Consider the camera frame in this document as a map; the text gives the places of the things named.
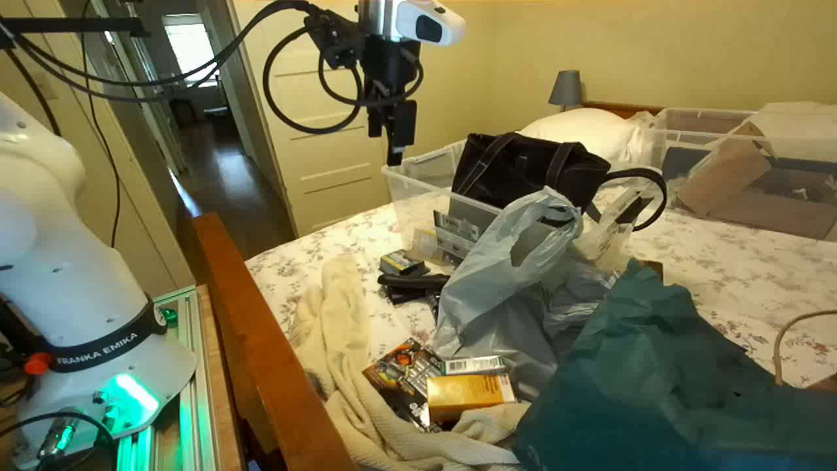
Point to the white pillow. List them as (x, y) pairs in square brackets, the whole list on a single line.
[(591, 131)]

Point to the small grey black packet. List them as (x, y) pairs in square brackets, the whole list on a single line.
[(399, 260)]

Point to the black handbag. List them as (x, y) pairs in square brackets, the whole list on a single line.
[(523, 170)]

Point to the gold yellow box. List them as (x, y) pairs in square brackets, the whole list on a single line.
[(462, 394)]

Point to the flat white carton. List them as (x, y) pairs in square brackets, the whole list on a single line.
[(471, 364)]

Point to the white panel door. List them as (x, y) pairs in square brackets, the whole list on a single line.
[(323, 173)]

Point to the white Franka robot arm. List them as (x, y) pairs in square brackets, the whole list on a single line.
[(60, 262)]

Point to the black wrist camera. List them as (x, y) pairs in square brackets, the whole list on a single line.
[(331, 40)]

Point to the green lit robot platform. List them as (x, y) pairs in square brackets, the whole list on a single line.
[(186, 419)]

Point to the teal fabric bag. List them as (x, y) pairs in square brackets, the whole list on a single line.
[(663, 383)]

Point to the grey lamp shade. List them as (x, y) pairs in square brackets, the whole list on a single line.
[(569, 86)]

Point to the wooden headboard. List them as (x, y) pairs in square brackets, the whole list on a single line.
[(623, 108)]

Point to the wooden bed footboard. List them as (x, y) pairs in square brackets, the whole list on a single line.
[(252, 348)]

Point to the brown cardboard box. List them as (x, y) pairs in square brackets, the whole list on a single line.
[(723, 179)]

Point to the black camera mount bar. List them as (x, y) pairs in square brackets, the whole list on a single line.
[(68, 27)]

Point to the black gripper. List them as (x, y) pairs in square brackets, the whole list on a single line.
[(391, 67)]

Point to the large clear storage bin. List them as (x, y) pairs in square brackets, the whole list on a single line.
[(697, 131)]

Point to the black remote-like device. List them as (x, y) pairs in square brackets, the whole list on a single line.
[(409, 283)]

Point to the grey plastic bag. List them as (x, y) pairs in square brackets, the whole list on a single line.
[(497, 262)]

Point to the cream towel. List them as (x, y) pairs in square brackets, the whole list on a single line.
[(335, 323)]

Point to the clear plastic container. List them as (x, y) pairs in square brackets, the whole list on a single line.
[(419, 187)]

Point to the colourful snack packets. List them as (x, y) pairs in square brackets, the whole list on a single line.
[(396, 361)]

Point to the floral bedspread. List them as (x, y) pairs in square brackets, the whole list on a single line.
[(742, 269)]

